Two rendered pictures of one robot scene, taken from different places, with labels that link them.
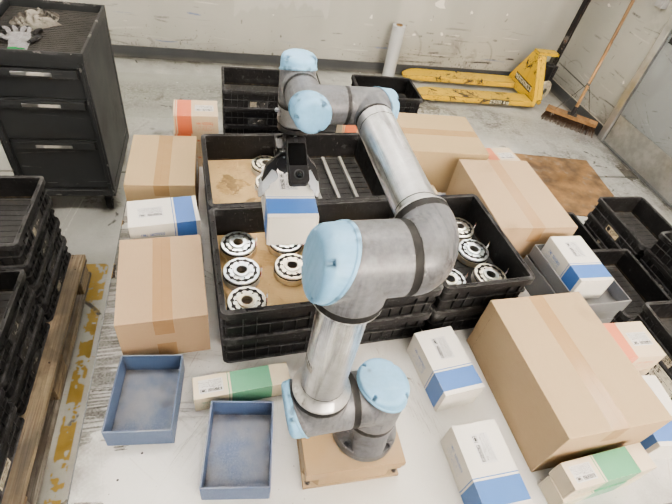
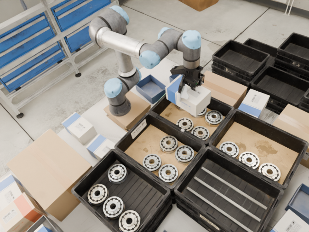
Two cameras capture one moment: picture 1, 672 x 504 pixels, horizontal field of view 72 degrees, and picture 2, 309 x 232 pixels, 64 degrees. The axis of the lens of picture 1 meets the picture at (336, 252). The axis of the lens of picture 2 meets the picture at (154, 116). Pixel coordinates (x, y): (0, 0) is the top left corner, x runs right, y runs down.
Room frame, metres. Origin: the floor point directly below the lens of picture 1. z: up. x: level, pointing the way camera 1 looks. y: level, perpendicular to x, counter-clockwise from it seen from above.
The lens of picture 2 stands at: (1.66, -0.33, 2.06)
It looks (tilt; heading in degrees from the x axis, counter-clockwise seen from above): 51 degrees down; 160
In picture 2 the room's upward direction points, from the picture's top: 10 degrees counter-clockwise
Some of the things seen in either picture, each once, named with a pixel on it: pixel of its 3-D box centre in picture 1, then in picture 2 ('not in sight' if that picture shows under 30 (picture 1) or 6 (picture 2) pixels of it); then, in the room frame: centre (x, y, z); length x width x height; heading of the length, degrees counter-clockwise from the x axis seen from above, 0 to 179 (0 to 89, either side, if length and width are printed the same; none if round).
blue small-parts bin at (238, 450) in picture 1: (239, 448); (151, 89); (0.43, 0.13, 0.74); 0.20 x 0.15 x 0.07; 12
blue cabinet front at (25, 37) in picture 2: not in sight; (26, 53); (-0.86, -0.67, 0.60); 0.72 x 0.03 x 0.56; 109
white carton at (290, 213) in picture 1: (287, 204); (187, 95); (0.91, 0.14, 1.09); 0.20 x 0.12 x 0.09; 19
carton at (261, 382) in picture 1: (242, 385); not in sight; (0.59, 0.17, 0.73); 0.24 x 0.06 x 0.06; 114
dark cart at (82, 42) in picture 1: (66, 112); not in sight; (2.05, 1.54, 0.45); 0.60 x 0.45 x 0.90; 19
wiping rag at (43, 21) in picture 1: (36, 16); not in sight; (2.15, 1.62, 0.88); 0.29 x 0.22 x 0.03; 19
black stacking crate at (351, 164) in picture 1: (334, 178); (226, 195); (1.37, 0.06, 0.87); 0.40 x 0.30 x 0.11; 23
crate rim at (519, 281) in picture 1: (461, 238); (120, 191); (1.12, -0.38, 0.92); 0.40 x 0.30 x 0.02; 23
